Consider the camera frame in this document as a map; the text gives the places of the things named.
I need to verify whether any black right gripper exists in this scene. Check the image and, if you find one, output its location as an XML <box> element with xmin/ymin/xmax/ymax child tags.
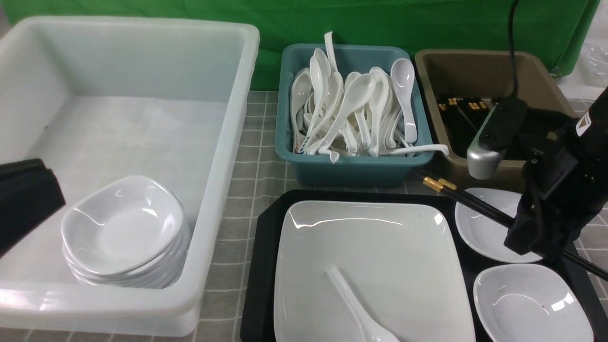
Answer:
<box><xmin>503</xmin><ymin>133</ymin><xmax>608</xmax><ymax>264</ymax></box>

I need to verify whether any black chopstick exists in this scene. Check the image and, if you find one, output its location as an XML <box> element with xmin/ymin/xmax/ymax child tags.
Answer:
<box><xmin>410</xmin><ymin>171</ymin><xmax>515</xmax><ymax>228</ymax></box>
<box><xmin>424</xmin><ymin>177</ymin><xmax>608</xmax><ymax>281</ymax></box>

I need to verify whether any white small dish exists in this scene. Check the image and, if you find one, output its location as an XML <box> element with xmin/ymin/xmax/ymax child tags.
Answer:
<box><xmin>455</xmin><ymin>188</ymin><xmax>542</xmax><ymax>264</ymax></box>
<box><xmin>473</xmin><ymin>264</ymin><xmax>595</xmax><ymax>342</ymax></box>

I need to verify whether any large white square plate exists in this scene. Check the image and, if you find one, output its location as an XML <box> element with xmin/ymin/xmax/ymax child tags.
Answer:
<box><xmin>274</xmin><ymin>200</ymin><xmax>476</xmax><ymax>342</ymax></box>

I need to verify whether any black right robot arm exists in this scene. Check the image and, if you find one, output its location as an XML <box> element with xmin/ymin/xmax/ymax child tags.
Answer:
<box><xmin>504</xmin><ymin>92</ymin><xmax>608</xmax><ymax>260</ymax></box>

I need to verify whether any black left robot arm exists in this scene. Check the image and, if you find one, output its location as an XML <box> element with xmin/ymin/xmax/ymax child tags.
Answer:
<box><xmin>0</xmin><ymin>158</ymin><xmax>67</xmax><ymax>255</ymax></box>

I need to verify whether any bundle of black chopsticks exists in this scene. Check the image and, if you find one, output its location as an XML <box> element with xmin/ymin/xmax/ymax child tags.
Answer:
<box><xmin>436</xmin><ymin>95</ymin><xmax>492</xmax><ymax>159</ymax></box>

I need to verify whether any clear plastic bag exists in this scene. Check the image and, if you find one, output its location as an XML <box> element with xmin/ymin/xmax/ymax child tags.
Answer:
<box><xmin>580</xmin><ymin>43</ymin><xmax>608</xmax><ymax>87</ymax></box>

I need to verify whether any brown plastic bin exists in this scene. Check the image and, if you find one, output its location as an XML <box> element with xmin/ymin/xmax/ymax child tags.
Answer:
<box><xmin>415</xmin><ymin>49</ymin><xmax>579</xmax><ymax>192</ymax></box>

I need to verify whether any green cloth backdrop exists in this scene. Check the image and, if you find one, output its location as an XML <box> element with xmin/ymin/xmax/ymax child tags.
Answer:
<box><xmin>1</xmin><ymin>0</ymin><xmax>599</xmax><ymax>90</ymax></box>

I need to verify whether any pile of white spoons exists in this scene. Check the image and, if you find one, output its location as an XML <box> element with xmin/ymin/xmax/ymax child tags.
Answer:
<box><xmin>290</xmin><ymin>31</ymin><xmax>418</xmax><ymax>163</ymax></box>

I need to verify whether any teal plastic bin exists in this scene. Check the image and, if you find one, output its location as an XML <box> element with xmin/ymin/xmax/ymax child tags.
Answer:
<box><xmin>275</xmin><ymin>43</ymin><xmax>434</xmax><ymax>188</ymax></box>

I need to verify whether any grey checked tablecloth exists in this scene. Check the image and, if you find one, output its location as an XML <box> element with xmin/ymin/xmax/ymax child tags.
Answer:
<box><xmin>0</xmin><ymin>90</ymin><xmax>608</xmax><ymax>342</ymax></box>

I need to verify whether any black serving tray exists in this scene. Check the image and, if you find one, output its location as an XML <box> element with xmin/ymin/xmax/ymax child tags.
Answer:
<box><xmin>239</xmin><ymin>189</ymin><xmax>608</xmax><ymax>342</ymax></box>

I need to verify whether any stack of white dishes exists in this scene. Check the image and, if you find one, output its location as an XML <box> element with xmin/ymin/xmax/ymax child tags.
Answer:
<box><xmin>61</xmin><ymin>175</ymin><xmax>191</xmax><ymax>289</ymax></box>

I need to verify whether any large white plastic tub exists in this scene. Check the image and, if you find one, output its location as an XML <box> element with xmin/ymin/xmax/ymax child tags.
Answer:
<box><xmin>1</xmin><ymin>17</ymin><xmax>260</xmax><ymax>337</ymax></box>

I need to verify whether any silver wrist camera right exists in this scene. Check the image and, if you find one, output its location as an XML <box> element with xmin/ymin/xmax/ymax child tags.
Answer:
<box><xmin>467</xmin><ymin>96</ymin><xmax>528</xmax><ymax>180</ymax></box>

